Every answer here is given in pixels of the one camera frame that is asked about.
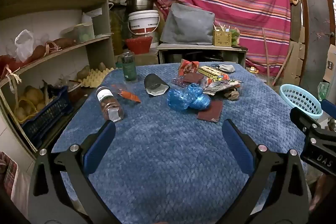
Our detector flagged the brown sweet potato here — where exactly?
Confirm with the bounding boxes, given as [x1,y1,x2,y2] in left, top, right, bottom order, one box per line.
[54,38,76,48]
[26,44,50,62]

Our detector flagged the yellow net bag of potatoes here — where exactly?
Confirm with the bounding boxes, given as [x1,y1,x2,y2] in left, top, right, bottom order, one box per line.
[14,85,46,122]

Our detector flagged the white plastic bucket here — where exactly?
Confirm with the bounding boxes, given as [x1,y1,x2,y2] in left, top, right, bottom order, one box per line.
[128,10,160,36]

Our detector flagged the yellow utensil holder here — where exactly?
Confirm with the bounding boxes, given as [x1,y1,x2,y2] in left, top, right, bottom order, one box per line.
[213,25,233,46]

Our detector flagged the blue plastic bag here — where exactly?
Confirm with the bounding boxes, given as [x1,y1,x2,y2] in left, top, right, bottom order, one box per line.
[167,83,212,111]

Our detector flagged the clear plastic container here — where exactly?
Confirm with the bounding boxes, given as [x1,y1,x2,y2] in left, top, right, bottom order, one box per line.
[63,22,95,43]

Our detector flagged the low wooden side table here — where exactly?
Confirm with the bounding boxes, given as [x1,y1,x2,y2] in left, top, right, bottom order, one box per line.
[157,43,248,68]

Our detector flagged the cardboard box with dark logo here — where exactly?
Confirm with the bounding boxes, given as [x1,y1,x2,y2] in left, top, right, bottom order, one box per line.
[322,44,336,83]

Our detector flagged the purple blister pack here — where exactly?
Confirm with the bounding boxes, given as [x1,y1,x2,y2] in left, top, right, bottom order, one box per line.
[172,76,189,88]

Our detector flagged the white plastic bag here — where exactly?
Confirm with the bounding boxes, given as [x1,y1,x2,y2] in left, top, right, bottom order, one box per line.
[14,29,35,62]

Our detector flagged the green plastic bag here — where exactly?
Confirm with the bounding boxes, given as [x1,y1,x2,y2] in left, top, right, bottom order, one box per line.
[318,82,330,101]

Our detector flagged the steel cooking pot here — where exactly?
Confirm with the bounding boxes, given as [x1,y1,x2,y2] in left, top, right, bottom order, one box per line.
[123,0,154,13]

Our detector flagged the large yellow oil jug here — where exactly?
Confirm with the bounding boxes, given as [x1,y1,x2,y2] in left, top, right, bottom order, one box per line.
[109,10,124,55]

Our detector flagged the green glass bottle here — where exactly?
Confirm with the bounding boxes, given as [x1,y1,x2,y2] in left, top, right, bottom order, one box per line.
[121,51,138,84]

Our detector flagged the green leafy vegetables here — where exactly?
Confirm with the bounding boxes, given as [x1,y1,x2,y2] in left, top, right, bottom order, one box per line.
[230,28,240,47]

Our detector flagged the flattened cardboard sheets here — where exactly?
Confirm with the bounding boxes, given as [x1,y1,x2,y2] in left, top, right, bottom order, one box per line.
[283,27,306,85]

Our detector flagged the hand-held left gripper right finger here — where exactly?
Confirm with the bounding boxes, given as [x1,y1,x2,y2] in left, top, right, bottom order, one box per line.
[222,119,310,224]

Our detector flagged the blue plastic crate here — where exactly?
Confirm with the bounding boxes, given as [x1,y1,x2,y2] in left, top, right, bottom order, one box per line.
[21,86,74,146]

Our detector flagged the brown paper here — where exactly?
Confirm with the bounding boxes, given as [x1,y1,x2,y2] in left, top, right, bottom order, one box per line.
[223,88,240,101]

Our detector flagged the light blue plastic basket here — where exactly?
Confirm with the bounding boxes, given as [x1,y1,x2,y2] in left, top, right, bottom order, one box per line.
[280,84,323,119]

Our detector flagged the person's right forearm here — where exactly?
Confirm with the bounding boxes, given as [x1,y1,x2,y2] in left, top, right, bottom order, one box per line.
[310,173,336,212]

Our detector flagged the silver and dark wrapper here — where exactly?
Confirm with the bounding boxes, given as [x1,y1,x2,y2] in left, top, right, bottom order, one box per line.
[203,80,242,95]

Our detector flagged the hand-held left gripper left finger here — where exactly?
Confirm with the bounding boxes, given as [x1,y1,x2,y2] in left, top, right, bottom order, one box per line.
[28,120,117,224]

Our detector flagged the brown framed door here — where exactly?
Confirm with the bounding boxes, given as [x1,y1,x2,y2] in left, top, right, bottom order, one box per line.
[297,0,336,90]

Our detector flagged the brown jar with white label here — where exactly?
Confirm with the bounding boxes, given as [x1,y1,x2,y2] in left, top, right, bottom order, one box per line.
[95,86,125,123]

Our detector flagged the yellow patterned box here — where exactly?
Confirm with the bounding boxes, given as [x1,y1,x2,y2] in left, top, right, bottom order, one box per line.
[197,66,223,77]

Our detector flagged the plaid cloth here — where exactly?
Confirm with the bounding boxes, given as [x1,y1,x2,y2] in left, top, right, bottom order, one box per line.
[0,152,19,201]

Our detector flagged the wooden shelf unit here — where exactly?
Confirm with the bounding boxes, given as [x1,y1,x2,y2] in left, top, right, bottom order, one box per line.
[0,0,117,159]

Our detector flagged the orange packet with yellow print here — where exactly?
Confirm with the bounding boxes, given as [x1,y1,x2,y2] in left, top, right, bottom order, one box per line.
[203,75,230,88]

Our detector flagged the pale tissue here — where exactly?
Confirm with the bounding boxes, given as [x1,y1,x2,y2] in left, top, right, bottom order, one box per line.
[218,64,237,73]

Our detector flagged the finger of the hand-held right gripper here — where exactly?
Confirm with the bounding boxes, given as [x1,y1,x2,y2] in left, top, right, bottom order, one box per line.
[320,99,336,132]
[290,107,326,135]

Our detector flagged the red snack packet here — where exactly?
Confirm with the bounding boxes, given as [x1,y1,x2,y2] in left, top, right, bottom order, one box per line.
[178,59,200,77]

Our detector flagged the blue knitted blanket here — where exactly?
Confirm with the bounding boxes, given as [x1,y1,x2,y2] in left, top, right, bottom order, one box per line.
[51,63,311,224]

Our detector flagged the orange plastic wrapper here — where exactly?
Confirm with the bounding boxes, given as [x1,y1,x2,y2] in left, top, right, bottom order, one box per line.
[112,84,141,103]

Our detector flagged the yellow egg tray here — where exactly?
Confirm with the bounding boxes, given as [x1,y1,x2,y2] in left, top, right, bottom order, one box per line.
[80,67,116,88]

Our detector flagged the large maroon scouring pad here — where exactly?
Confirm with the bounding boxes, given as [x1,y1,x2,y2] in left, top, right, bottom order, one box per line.
[197,99,224,123]

